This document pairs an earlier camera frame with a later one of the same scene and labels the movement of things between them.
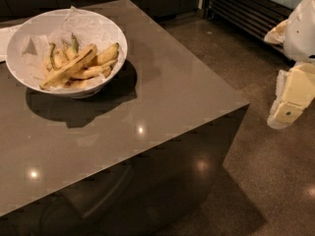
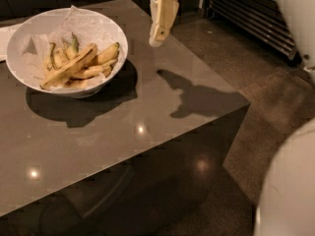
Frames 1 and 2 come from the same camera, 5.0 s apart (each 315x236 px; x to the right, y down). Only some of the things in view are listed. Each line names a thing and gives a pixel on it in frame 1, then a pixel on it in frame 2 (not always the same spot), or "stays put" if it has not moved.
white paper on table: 5,35 stays put
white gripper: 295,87 to 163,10
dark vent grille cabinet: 252,9 stays put
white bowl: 68,52 stays put
